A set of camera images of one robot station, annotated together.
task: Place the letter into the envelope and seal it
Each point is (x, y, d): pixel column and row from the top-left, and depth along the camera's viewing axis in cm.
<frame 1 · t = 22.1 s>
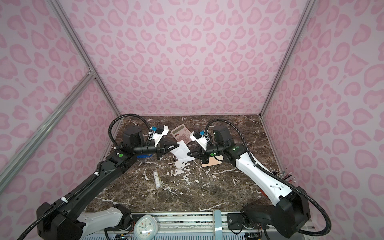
left hand: (177, 142, 66), fingers closed
right hand: (190, 152, 69), fingers closed
pink red-bordered letter paper: (181, 153, 70), point 27 cm above the table
pink calculator: (181, 133, 107), point 3 cm above the table
white glue stick: (156, 179, 87), point 2 cm above the table

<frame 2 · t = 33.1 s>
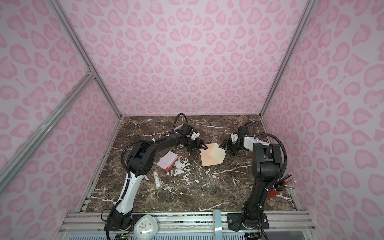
left hand: (205, 148, 96), fingers open
right hand: (223, 146, 96), fingers open
pink red-bordered letter paper: (168, 161, 95), point 2 cm above the table
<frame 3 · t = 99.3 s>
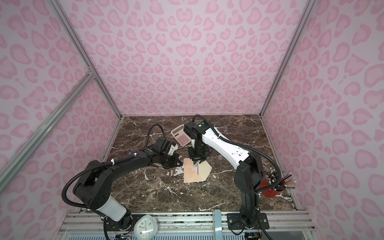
left hand: (184, 162, 85), fingers closed
right hand: (195, 161, 77), fingers closed
peach envelope: (204, 170, 92), on the table
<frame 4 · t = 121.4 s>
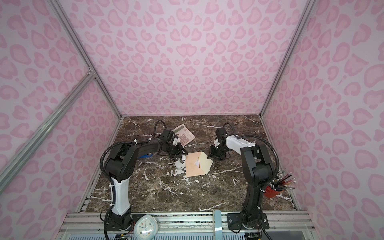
left hand: (188, 152, 95), fingers open
right hand: (210, 156, 93), fingers open
